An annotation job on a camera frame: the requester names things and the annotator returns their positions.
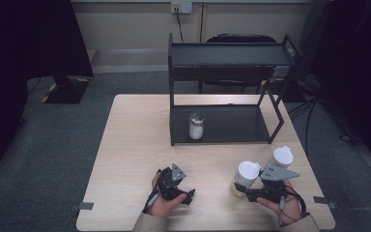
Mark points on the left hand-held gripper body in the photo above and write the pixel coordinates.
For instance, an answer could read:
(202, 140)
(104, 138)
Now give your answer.
(170, 185)

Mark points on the black stand base yellow tape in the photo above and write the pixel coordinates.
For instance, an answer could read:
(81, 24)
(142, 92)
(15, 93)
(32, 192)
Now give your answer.
(66, 92)

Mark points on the person's left hand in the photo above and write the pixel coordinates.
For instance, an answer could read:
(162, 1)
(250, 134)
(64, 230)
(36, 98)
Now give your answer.
(164, 208)

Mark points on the black chair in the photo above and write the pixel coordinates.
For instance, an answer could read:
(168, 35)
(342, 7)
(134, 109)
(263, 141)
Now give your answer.
(240, 38)

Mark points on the dark curtain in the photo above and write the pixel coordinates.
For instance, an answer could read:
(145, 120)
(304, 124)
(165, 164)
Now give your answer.
(357, 64)
(19, 64)

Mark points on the white-lidded jar with yellow contents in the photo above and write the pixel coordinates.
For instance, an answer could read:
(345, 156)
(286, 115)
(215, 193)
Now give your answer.
(246, 175)

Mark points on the person's right hand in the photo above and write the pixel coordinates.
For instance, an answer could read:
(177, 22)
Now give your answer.
(286, 208)

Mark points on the white wall socket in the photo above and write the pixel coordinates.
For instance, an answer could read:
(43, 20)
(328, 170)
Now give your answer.
(181, 7)

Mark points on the black two-tier metal rack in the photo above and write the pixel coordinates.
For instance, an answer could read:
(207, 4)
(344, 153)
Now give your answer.
(232, 124)

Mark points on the grey table bracket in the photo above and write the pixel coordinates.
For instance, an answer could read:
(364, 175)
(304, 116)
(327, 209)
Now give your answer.
(323, 200)
(83, 206)

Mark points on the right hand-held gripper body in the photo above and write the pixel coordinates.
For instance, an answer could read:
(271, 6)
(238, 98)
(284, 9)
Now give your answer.
(270, 188)

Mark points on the glass jar with silver lid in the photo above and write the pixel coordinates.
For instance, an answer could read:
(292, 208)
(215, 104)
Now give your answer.
(196, 129)

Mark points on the white-lidded jar with brown contents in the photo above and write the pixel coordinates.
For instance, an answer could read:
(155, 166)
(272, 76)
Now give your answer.
(281, 157)

